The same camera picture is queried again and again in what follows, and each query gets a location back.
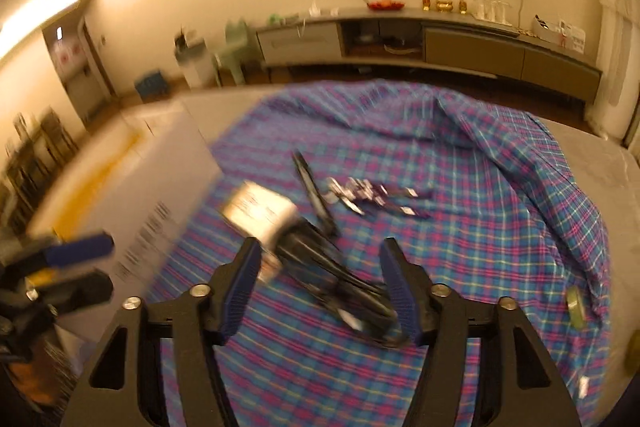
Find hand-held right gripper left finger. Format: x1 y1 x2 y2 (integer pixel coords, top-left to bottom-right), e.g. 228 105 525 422
60 237 263 427

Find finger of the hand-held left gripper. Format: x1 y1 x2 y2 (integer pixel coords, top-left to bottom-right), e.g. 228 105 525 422
27 271 113 315
0 232 115 280

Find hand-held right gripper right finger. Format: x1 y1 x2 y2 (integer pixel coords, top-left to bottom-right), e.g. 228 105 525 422
379 237 581 427

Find black glasses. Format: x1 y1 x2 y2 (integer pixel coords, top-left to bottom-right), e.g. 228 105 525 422
277 219 408 350

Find silver tin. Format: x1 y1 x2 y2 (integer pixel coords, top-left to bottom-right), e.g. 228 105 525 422
222 181 301 284

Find white cardboard box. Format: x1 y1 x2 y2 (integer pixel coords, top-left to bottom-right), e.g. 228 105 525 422
15 99 226 343

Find purple toy figure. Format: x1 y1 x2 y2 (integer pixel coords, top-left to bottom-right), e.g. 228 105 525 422
322 177 433 220

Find black pen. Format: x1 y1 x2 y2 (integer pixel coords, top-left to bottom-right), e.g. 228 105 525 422
291 150 341 238

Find green tape roll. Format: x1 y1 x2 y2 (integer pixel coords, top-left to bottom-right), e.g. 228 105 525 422
565 285 587 330

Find wooden dining chair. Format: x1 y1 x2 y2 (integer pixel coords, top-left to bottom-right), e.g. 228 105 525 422
37 107 81 168
5 142 46 218

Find blue plaid cloth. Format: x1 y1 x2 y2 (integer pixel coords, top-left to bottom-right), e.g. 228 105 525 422
145 79 613 427

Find blue plastic basket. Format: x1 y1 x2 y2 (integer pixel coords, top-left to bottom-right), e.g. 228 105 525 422
135 72 168 104

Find green plastic chair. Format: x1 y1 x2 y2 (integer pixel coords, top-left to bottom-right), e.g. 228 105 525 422
215 19 258 88

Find grey television cabinet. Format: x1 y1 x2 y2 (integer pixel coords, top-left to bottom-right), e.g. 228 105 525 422
256 7 603 108

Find group of glass cups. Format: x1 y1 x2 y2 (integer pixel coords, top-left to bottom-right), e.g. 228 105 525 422
472 0 513 24

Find white paper boxes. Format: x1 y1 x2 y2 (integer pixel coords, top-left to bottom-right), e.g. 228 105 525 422
532 14 586 52

